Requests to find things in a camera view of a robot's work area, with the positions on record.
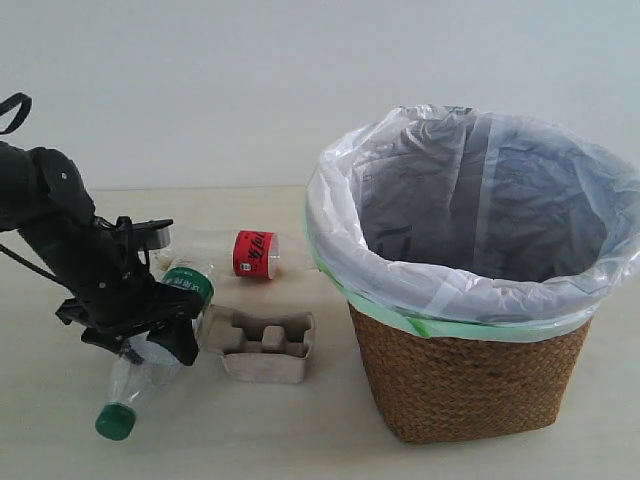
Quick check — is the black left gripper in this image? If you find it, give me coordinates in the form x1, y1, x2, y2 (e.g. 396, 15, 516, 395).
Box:
55, 260, 199, 366

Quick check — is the green capped clear water bottle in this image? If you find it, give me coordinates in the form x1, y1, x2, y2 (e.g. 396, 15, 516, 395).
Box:
95, 256, 216, 441

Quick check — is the grey paper pulp tray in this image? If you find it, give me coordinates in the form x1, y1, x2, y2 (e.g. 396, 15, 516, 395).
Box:
202, 306, 316, 384

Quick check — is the red label clear cola bottle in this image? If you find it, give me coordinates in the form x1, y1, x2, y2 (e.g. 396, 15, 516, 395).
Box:
158, 225, 315, 281

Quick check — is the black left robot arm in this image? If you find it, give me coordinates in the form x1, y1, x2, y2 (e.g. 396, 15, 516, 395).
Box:
1, 143, 204, 366

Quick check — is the white green plastic liner bag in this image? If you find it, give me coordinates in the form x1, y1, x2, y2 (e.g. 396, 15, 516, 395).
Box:
304, 105, 639, 343

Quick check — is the woven wicker waste basket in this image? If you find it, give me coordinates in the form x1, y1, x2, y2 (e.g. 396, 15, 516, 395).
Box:
350, 308, 590, 444

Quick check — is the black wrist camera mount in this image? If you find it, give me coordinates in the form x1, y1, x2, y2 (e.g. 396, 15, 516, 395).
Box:
93, 216, 174, 258

